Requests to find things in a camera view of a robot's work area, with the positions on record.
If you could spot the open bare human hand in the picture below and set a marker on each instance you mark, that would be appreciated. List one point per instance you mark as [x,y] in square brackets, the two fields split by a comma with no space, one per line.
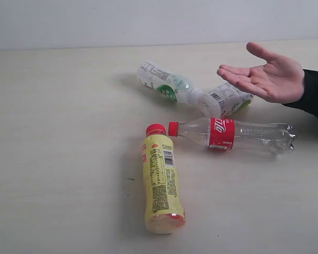
[279,80]

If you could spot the clear red label cola bottle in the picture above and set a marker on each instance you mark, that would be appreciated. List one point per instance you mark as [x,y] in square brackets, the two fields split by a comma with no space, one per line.
[227,134]

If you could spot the white green label bottle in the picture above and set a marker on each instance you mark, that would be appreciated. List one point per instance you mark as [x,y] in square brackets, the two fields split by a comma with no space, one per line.
[175,87]

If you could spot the yellow label red cap bottle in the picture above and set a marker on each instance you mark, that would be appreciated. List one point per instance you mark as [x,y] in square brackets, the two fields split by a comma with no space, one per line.
[164,213]

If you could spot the black sleeved forearm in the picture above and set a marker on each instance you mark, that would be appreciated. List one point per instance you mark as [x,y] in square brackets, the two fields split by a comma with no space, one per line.
[309,101]

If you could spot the clear bottle with barcode label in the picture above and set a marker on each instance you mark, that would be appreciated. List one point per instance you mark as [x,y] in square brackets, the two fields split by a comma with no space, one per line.
[224,101]

